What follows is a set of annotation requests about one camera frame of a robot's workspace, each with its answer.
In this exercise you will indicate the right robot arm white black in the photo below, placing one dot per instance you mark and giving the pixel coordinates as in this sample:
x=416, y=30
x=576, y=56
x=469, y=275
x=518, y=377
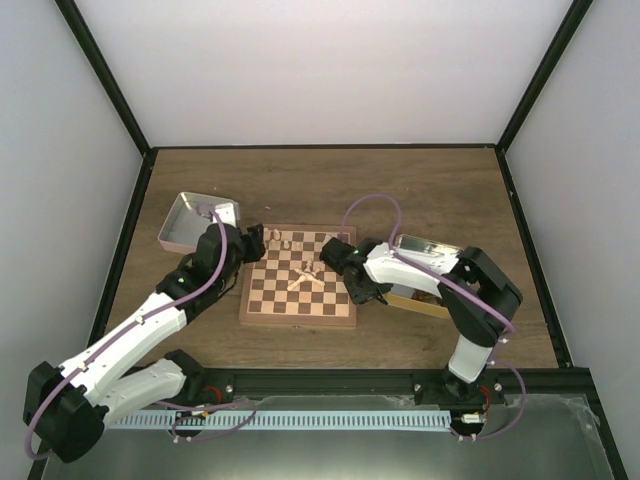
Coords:
x=479, y=297

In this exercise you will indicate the yellow metal tin tray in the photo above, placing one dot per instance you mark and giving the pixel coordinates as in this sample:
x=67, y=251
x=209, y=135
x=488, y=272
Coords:
x=438, y=257

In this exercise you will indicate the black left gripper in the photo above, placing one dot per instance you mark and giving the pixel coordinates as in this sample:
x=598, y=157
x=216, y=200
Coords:
x=256, y=244

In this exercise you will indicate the wooden chess board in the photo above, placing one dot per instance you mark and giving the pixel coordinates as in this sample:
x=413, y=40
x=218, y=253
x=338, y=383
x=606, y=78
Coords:
x=265, y=299

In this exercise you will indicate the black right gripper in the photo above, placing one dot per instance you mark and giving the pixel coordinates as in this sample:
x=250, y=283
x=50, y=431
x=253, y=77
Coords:
x=357, y=297

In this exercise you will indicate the light blue slotted cable duct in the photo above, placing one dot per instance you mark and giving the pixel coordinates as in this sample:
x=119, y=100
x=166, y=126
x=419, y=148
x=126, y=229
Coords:
x=402, y=420

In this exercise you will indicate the dark brown chess pieces pile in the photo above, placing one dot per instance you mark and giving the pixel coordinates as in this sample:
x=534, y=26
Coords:
x=426, y=297

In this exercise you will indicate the pink metal tin tray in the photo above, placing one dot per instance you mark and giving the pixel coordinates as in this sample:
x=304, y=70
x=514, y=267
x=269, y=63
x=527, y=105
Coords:
x=188, y=218

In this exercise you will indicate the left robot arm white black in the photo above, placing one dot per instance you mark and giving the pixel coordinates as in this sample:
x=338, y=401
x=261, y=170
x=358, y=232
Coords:
x=69, y=406

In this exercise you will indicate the black aluminium frame rail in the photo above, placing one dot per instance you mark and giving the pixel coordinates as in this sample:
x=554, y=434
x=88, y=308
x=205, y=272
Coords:
x=436, y=386

